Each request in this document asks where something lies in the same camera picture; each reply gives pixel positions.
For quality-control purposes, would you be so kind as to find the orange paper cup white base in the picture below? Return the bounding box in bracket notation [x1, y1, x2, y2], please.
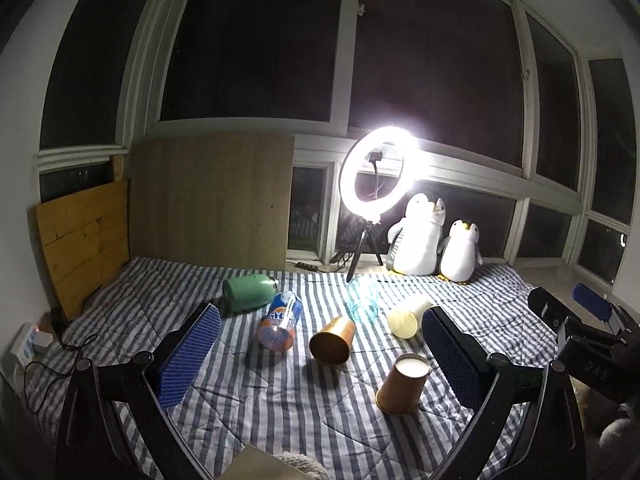
[375, 353, 431, 416]

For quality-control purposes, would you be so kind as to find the green metal cup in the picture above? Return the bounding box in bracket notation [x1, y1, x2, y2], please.
[222, 273, 278, 314]

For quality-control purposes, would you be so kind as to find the cream white cup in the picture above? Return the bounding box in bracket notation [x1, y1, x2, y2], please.
[386, 295, 433, 339]

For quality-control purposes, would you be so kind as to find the orange plastic cup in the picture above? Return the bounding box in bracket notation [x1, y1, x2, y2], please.
[309, 316, 356, 366]

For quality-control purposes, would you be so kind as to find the clear blue plastic cup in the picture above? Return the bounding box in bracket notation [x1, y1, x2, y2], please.
[346, 274, 380, 322]

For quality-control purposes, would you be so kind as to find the white power strip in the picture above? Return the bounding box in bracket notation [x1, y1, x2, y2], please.
[10, 323, 54, 367]

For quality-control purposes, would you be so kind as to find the small white penguin plush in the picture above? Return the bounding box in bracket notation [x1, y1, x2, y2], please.
[439, 219, 483, 283]

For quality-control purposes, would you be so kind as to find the orange blue printed can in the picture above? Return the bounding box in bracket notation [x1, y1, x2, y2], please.
[257, 290, 303, 352]

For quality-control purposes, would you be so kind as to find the orange wooden headboard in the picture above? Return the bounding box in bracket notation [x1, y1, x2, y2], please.
[36, 180, 130, 320]

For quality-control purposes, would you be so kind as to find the striped blue white bedsheet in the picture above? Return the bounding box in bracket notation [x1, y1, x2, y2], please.
[26, 258, 556, 479]

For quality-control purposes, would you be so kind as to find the large white penguin plush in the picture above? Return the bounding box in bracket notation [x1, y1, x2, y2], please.
[386, 193, 446, 276]

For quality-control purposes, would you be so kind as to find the black power strip on sill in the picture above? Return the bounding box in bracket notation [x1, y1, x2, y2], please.
[294, 261, 321, 272]

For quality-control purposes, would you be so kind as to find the light wood panel board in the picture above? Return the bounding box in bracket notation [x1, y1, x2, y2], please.
[129, 133, 294, 270]

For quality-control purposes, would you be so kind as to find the black ring light tripod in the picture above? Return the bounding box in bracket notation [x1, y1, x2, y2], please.
[330, 220, 384, 282]

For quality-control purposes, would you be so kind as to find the bright ring light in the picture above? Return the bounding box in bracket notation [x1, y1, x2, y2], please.
[338, 126, 421, 223]

